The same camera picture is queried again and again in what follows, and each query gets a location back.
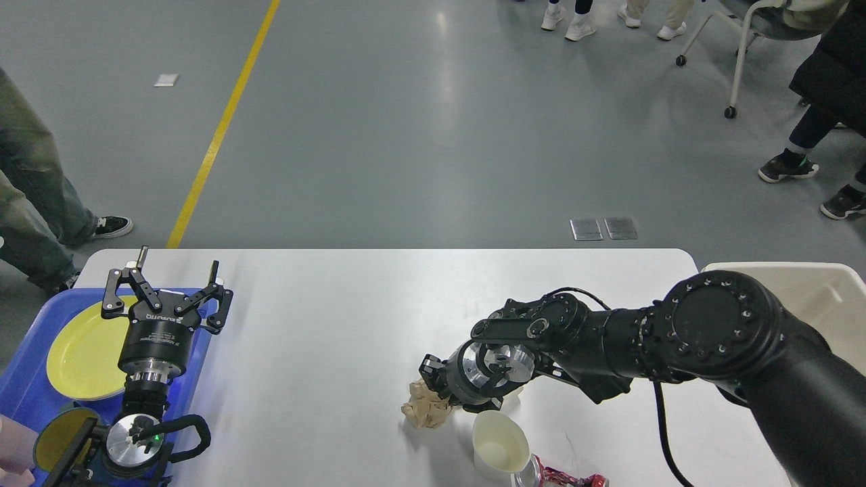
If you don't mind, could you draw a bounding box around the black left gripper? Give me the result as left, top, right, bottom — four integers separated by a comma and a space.
100, 245, 233, 383

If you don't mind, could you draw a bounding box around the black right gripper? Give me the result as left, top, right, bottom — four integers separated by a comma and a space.
419, 340, 535, 413

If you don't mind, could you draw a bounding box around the brown paper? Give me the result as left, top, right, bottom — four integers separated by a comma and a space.
400, 379, 454, 429

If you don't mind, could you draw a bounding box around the yellow plate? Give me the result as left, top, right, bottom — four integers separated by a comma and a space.
46, 302, 128, 381

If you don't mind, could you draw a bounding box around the pink mug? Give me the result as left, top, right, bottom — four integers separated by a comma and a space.
1, 415, 38, 486

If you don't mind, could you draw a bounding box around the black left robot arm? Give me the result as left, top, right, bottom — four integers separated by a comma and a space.
33, 247, 234, 486

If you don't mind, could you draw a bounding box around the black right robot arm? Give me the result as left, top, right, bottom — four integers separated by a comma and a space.
419, 271, 865, 486

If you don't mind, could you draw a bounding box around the lying white paper cup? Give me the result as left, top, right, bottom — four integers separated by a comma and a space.
500, 386, 524, 412

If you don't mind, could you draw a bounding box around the upright white paper cup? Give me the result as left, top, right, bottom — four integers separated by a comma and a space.
472, 411, 531, 485

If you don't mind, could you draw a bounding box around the blue plastic tray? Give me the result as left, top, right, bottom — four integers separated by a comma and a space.
1, 289, 211, 486

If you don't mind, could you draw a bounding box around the person in jeans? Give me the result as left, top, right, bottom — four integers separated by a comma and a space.
1, 71, 133, 296

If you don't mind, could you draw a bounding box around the left floor socket plate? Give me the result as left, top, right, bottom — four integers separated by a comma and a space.
570, 218, 604, 241

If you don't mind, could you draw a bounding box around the floor socket plate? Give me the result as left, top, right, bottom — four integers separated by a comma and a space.
570, 218, 604, 241
604, 218, 639, 240

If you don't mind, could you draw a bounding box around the right floor socket plate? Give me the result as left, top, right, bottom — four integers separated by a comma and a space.
604, 218, 639, 240

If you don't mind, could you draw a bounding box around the white paper on floor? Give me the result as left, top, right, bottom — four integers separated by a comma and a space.
154, 73, 180, 87

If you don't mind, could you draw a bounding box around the beige plastic bin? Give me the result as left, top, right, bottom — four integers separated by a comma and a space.
704, 262, 865, 373

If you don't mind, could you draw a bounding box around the person in white sneakers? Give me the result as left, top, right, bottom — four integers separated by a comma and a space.
540, 0, 599, 42

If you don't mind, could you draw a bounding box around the person in beige trousers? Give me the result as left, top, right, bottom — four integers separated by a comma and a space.
616, 0, 698, 41

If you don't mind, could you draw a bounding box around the person in black coat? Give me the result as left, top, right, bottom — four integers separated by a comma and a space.
758, 1, 865, 184

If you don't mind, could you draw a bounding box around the office chair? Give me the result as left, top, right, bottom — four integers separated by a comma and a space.
675, 1, 848, 119

